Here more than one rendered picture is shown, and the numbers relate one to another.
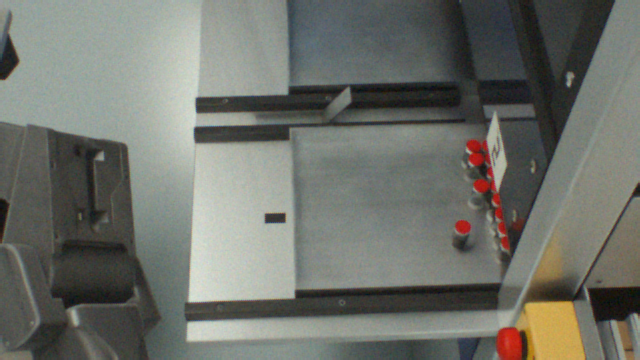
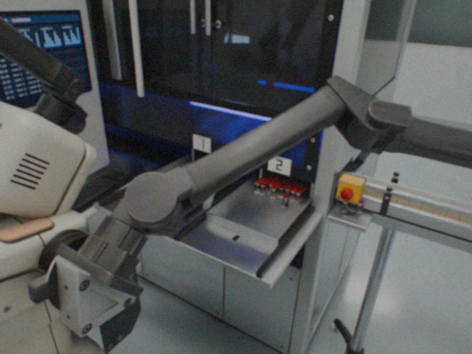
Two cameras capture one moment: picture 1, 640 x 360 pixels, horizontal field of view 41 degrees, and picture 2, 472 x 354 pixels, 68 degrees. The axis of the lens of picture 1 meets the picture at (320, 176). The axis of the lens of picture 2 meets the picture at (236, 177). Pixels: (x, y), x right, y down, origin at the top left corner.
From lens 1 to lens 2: 0.87 m
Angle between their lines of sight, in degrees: 49
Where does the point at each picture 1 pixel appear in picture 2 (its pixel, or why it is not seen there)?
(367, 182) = (242, 212)
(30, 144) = (335, 83)
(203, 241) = (227, 259)
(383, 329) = (304, 234)
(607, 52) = (341, 68)
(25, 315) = (403, 109)
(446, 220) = (273, 205)
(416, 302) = (303, 220)
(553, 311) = (345, 176)
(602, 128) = not seen: hidden behind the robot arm
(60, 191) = (356, 90)
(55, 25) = not seen: outside the picture
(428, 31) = not seen: hidden behind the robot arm
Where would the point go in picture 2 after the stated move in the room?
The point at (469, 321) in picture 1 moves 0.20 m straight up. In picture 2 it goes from (315, 218) to (323, 165)
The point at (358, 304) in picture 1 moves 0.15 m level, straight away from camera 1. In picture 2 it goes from (293, 232) to (256, 213)
